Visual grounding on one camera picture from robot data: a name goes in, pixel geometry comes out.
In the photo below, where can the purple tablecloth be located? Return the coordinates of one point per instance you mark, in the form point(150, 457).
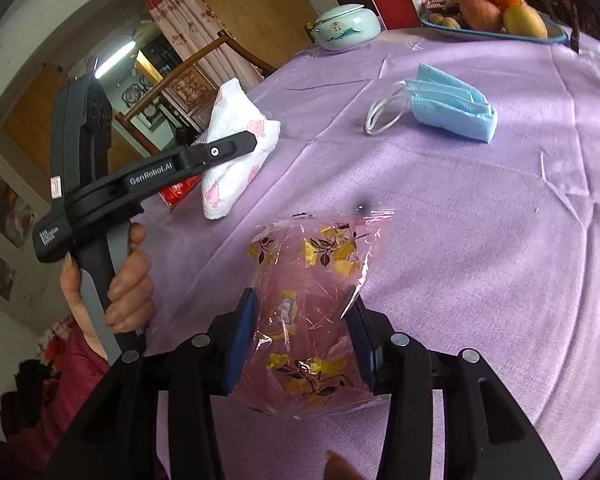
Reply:
point(480, 210)

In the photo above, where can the wooden door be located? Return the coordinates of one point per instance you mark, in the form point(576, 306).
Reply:
point(260, 5)

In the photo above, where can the framed wall picture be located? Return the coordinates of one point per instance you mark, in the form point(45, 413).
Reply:
point(2, 200)

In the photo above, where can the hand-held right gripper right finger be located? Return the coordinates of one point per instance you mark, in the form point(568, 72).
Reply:
point(367, 355)

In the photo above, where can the blue fruit plate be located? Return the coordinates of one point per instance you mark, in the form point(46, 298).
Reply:
point(480, 36)

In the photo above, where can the small dark bottle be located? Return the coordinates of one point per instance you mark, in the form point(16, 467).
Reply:
point(310, 33)

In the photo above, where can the red apple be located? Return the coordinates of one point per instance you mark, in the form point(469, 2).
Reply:
point(480, 15)

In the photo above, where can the walnut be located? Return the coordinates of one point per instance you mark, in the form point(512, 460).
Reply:
point(451, 23)
point(435, 18)

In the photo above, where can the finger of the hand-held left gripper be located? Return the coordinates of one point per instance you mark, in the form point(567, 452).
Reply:
point(215, 151)

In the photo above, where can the white ceramic lidded jar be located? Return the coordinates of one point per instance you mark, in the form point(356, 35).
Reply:
point(350, 30)

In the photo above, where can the wooden armchair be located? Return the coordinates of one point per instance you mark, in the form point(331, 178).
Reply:
point(190, 90)

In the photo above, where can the person's left forearm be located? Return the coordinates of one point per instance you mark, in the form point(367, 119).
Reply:
point(75, 380)

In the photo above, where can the blue face mask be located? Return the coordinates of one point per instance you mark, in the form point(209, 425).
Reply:
point(455, 105)

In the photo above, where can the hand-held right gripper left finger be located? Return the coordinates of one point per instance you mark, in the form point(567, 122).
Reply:
point(240, 340)

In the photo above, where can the floral curtain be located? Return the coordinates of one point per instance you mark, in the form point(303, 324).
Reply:
point(185, 25)

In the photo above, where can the fluorescent tube light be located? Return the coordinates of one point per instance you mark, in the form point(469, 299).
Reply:
point(117, 57)

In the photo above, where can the person's left hand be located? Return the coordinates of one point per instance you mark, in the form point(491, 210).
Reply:
point(130, 300)

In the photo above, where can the clear floral plastic wrapper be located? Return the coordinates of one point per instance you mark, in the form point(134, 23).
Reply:
point(320, 270)

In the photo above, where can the white floral paper napkin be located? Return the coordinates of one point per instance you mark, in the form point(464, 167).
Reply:
point(230, 110)

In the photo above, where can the yellow pear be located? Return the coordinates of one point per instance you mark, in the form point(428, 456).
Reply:
point(525, 22)

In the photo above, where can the red foil packet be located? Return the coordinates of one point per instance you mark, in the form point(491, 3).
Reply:
point(177, 192)

